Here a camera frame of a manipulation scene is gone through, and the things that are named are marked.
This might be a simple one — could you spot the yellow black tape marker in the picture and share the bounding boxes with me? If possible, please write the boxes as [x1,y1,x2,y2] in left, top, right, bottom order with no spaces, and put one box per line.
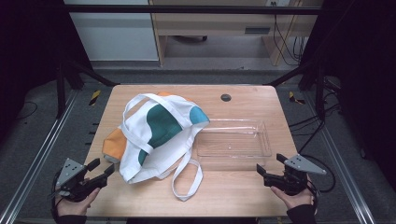
[288,91,306,105]
[89,90,102,106]

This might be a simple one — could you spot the left hand-held gripper cable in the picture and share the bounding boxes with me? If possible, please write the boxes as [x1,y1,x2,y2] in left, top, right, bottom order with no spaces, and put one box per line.
[48,169,64,220]

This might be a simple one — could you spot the black hanging desk cables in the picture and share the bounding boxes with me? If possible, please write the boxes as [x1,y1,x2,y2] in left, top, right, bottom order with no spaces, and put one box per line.
[272,13,308,67]

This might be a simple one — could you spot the white cabinet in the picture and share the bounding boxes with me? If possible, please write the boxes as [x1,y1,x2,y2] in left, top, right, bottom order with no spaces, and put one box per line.
[64,0,160,63]

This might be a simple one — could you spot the white tote bag colour patches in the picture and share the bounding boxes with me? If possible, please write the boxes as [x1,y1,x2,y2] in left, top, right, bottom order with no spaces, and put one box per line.
[102,91,211,203]

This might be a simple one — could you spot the aluminium floor rail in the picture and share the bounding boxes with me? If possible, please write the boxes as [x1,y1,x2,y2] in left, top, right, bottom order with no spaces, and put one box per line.
[302,90,377,224]
[0,89,79,224]

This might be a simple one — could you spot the black floor cable bundle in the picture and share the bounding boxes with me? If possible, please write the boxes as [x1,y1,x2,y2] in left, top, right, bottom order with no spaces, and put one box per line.
[288,102,341,155]

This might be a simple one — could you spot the black horizontal frame bar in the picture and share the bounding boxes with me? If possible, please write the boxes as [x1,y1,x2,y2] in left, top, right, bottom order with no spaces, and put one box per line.
[64,4,323,16]

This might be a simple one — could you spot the right hand-held gripper cable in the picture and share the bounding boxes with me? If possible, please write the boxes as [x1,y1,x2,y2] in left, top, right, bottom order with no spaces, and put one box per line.
[306,177,320,216]

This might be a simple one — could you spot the thin black floor cable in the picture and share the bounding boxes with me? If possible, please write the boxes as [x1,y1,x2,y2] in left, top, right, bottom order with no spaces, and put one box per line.
[16,100,39,121]

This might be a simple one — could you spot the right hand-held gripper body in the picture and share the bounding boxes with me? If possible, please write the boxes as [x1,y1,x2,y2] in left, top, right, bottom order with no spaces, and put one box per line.
[264,153,327,196]

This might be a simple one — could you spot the looped black floor cable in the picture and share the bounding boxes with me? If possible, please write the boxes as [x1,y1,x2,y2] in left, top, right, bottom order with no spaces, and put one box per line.
[300,153,337,194]

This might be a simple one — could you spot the clear plastic tray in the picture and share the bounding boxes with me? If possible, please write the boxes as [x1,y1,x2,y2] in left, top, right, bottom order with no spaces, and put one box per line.
[195,118,274,160]

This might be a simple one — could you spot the person's right hand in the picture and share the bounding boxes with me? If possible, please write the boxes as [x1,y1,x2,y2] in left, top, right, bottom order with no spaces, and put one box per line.
[270,175,316,211]

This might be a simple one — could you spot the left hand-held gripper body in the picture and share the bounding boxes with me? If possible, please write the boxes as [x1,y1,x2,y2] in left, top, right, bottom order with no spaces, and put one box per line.
[49,158,106,203]

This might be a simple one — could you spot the hand-held gripper cable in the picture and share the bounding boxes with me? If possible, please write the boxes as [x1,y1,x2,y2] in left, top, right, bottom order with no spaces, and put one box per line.
[48,169,64,220]
[306,177,320,216]

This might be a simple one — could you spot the black frame strut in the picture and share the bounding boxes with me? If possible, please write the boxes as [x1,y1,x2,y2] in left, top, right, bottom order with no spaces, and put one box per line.
[264,59,329,121]
[55,60,121,119]

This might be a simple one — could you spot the person's left hand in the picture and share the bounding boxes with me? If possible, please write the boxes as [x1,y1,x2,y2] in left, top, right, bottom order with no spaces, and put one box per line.
[55,187,101,217]

